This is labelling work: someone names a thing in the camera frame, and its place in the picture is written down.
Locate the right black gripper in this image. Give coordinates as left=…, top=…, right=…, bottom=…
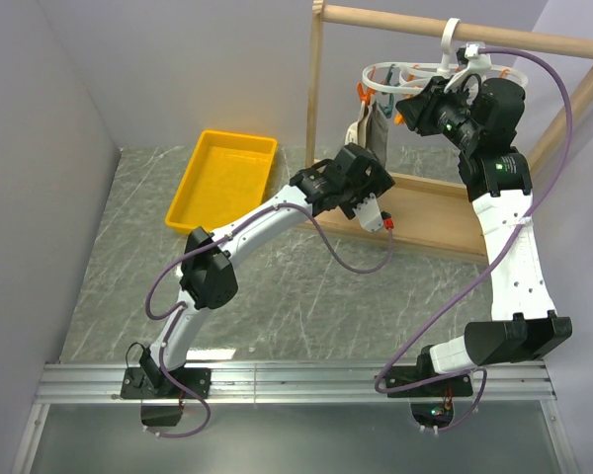
left=394, top=75, right=480, bottom=151

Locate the grey underwear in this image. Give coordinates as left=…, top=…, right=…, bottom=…
left=344, top=103, right=388, bottom=167

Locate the orange clothespin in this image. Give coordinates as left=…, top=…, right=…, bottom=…
left=357, top=82, right=376, bottom=107
left=394, top=112, right=406, bottom=125

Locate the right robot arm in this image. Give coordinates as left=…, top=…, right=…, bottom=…
left=396, top=76, right=572, bottom=395

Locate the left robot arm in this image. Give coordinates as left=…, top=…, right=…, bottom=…
left=139, top=143, right=394, bottom=397

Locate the white round clip hanger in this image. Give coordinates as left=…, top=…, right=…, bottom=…
left=360, top=18, right=528, bottom=98

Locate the teal clothespin front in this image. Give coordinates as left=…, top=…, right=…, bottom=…
left=379, top=94, right=395, bottom=119

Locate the teal clothespin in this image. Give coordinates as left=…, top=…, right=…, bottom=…
left=379, top=94, right=395, bottom=119
left=381, top=65, right=399, bottom=87

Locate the teal clothespin right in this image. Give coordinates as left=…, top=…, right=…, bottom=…
left=381, top=65, right=399, bottom=87

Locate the wooden hanging rack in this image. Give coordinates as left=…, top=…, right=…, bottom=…
left=291, top=0, right=593, bottom=263

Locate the yellow plastic tray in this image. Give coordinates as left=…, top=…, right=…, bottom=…
left=164, top=129, right=278, bottom=235

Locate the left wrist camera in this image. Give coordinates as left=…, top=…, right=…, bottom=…
left=353, top=194, right=394, bottom=233

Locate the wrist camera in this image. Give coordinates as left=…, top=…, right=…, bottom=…
left=353, top=194, right=394, bottom=233
left=445, top=42, right=492, bottom=92

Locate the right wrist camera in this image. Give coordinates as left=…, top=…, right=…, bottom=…
left=445, top=42, right=492, bottom=92

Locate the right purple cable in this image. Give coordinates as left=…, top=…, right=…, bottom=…
left=374, top=46, right=572, bottom=435

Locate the aluminium mounting rail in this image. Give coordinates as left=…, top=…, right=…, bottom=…
left=34, top=359, right=555, bottom=404

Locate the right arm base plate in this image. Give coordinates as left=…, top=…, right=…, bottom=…
left=376, top=366, right=473, bottom=398

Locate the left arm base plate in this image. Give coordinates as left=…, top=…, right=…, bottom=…
left=120, top=365, right=212, bottom=400

